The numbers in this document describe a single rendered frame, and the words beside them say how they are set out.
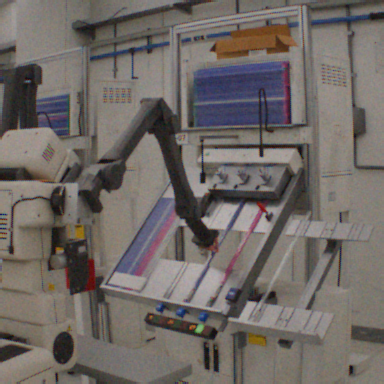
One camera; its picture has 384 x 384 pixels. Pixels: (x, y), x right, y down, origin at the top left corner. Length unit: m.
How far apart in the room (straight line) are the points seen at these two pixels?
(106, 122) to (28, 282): 2.01
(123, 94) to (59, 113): 0.43
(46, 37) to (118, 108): 1.98
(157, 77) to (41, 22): 1.23
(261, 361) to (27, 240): 1.23
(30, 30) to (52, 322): 4.23
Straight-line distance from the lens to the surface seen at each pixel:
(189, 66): 3.00
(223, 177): 2.71
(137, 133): 2.00
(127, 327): 3.97
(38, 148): 1.84
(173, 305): 2.47
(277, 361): 2.63
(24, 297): 1.92
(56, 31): 5.72
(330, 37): 4.28
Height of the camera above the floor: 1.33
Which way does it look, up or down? 5 degrees down
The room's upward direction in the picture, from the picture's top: 1 degrees counter-clockwise
